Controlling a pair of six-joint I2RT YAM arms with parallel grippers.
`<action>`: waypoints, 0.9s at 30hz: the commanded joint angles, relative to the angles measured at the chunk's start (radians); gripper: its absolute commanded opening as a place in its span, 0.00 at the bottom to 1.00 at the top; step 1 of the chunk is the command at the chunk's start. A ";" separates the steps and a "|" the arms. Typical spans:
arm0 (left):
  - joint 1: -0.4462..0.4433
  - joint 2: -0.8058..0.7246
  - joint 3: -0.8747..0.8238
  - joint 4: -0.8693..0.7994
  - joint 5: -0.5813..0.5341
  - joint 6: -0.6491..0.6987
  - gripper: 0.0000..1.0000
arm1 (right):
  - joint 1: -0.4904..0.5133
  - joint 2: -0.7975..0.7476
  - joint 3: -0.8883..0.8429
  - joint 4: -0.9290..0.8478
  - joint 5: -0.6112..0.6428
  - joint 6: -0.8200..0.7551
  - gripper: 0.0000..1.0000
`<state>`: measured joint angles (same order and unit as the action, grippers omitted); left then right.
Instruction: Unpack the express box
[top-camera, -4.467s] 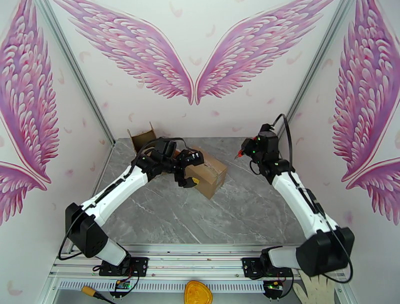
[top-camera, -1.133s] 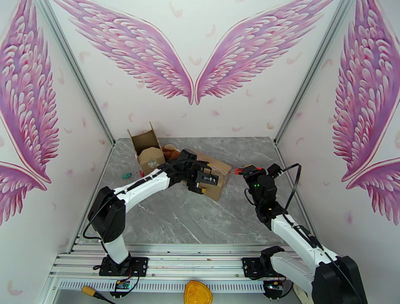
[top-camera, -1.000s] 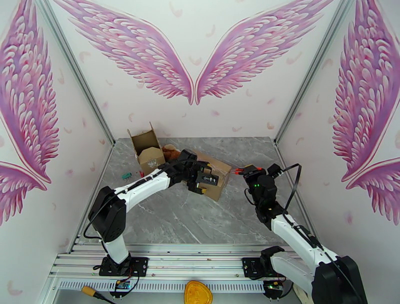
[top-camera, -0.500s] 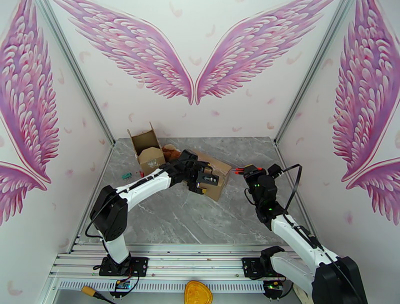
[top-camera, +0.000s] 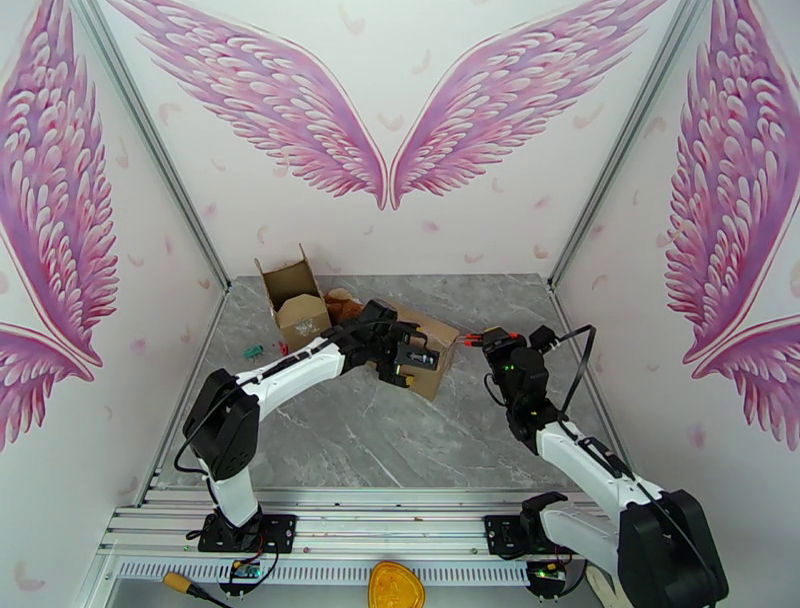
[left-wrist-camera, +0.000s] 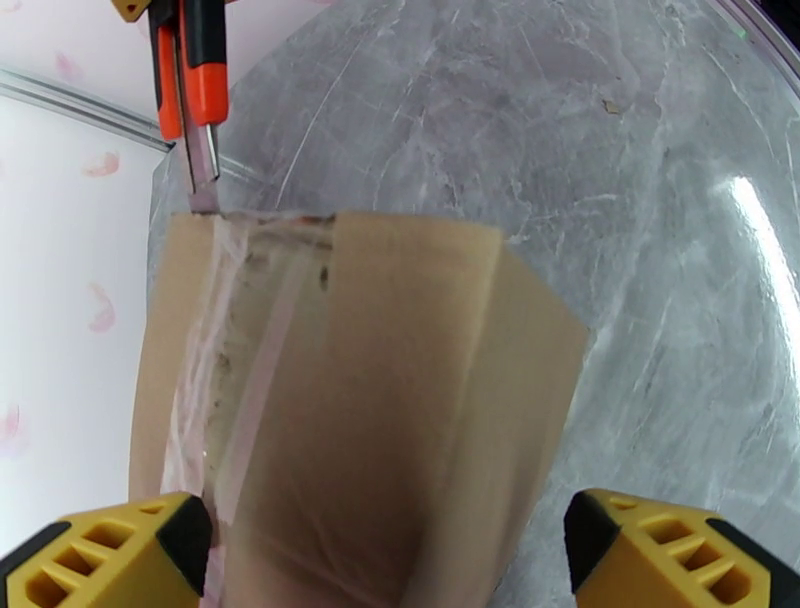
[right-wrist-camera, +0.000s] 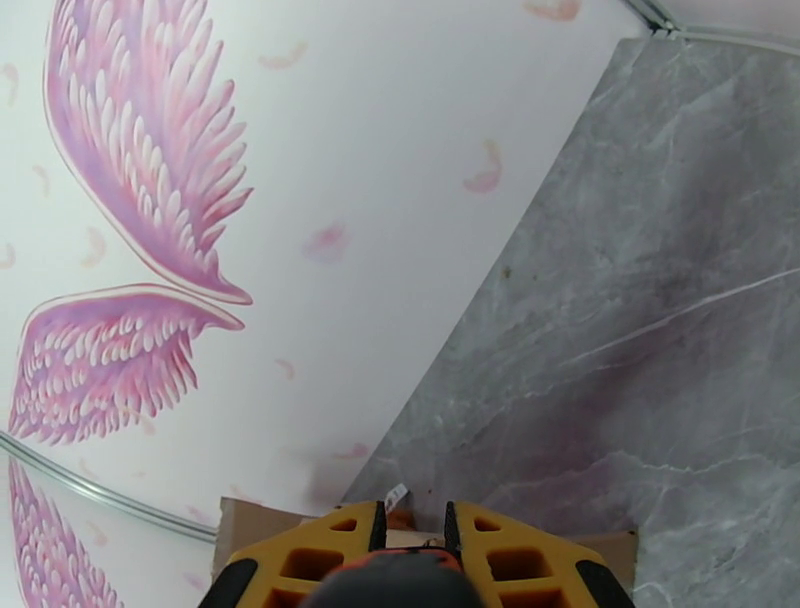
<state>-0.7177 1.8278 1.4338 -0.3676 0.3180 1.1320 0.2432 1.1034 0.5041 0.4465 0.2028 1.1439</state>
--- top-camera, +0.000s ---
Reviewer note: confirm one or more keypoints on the brown plush toy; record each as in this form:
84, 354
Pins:
342, 307

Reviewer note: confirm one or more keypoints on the plain brown cardboard box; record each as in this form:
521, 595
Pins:
431, 325

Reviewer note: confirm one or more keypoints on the printed brown cardboard box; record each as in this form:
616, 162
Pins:
290, 281

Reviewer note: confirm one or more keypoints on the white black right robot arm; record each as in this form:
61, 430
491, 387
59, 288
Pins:
587, 462

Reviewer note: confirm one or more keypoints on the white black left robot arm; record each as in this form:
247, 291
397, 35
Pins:
287, 381

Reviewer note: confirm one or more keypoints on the red clip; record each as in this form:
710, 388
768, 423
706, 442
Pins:
281, 347

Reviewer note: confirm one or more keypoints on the green clip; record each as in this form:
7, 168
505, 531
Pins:
252, 353

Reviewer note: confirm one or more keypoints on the small green circuit board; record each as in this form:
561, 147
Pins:
547, 570
245, 570

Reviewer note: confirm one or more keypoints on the yellow round disc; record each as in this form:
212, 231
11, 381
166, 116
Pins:
395, 587

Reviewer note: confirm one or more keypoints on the aluminium table edge rail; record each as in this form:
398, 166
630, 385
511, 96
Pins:
608, 425
206, 340

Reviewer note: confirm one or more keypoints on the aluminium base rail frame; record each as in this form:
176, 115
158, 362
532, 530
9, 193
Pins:
387, 525

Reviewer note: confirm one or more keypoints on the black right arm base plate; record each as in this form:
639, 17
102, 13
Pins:
498, 534

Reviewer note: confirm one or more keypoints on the aluminium corner post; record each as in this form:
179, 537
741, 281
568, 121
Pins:
604, 187
156, 145

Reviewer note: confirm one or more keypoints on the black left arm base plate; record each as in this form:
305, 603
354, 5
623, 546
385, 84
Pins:
282, 531

